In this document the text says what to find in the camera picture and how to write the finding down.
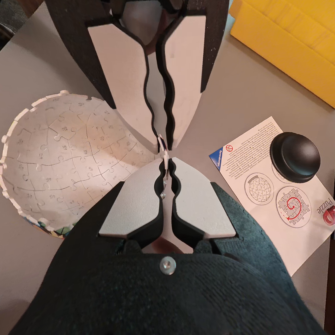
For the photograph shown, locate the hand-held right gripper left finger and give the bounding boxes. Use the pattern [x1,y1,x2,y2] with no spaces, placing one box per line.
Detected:
[98,157,165,249]

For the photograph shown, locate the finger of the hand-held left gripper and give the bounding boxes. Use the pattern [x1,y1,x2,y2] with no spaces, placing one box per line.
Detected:
[156,15,206,151]
[87,22,161,154]

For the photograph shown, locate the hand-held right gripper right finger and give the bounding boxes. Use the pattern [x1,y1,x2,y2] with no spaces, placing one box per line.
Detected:
[169,157,237,249]

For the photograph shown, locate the colourful cartoon puzzle ball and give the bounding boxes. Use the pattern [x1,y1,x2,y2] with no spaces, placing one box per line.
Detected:
[0,90,164,240]

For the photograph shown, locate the black round ball stand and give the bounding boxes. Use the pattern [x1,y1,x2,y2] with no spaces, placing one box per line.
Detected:
[270,132,321,184]

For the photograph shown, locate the white instruction leaflet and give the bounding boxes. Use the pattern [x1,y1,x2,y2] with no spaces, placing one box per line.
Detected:
[209,116,335,277]

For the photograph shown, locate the yellow plastic bin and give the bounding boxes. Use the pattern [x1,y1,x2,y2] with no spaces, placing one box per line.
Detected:
[230,0,335,109]

